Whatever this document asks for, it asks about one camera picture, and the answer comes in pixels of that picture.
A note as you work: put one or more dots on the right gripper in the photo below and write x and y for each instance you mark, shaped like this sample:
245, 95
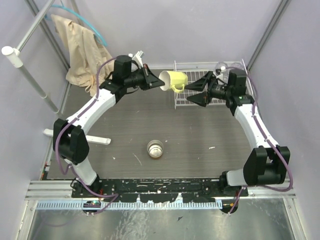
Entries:
200, 84

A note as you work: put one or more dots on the aluminium rail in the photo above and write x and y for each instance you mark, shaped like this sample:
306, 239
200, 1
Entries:
59, 189

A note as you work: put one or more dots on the yellow mug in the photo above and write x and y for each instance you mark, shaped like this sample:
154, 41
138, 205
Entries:
173, 80

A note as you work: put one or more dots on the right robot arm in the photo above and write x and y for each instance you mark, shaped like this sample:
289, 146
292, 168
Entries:
268, 163

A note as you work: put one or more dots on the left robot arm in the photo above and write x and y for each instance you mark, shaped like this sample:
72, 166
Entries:
70, 135

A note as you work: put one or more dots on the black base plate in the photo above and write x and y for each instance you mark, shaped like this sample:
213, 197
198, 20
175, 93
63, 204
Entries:
162, 190

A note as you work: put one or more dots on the beige cloth garment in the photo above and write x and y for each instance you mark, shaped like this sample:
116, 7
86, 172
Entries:
90, 61

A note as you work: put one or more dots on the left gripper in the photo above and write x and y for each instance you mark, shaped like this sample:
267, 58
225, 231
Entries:
145, 78

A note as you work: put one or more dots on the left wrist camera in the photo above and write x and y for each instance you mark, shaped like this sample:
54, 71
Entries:
137, 58

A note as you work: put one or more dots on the teal clothes hanger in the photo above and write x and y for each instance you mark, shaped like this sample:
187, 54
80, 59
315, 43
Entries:
83, 22

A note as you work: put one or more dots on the glass with brown liquid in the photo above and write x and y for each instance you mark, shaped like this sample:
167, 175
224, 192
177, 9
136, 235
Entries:
155, 149

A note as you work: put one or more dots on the clear plastic cup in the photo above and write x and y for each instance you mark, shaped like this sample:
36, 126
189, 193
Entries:
220, 67
237, 65

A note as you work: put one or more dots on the white garment rack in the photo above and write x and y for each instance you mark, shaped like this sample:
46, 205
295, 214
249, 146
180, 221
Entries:
23, 113

